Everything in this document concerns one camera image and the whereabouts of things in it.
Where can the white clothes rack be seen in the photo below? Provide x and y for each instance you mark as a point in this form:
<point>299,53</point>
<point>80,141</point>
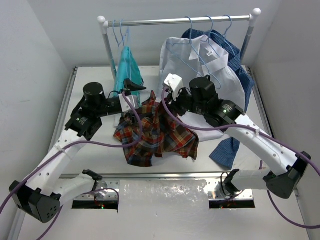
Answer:
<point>104,25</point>

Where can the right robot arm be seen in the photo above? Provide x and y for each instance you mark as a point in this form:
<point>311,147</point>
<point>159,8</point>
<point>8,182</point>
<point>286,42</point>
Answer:
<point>285,167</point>

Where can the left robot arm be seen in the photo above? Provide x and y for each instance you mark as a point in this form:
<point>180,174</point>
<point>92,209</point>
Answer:
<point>38,194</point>

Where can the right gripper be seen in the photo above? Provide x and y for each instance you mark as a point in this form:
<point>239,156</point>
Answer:
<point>175,104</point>

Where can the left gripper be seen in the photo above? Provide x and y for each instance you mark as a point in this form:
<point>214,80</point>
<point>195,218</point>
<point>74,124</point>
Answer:
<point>128,91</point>

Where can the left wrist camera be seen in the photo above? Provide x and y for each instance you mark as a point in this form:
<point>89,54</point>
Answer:
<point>128,103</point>

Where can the red plaid shirt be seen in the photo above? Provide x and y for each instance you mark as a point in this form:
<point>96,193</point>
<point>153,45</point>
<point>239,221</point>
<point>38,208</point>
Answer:
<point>160,135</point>

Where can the blue checked shirt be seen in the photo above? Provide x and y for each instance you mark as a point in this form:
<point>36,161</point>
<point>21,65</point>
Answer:
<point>226,151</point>

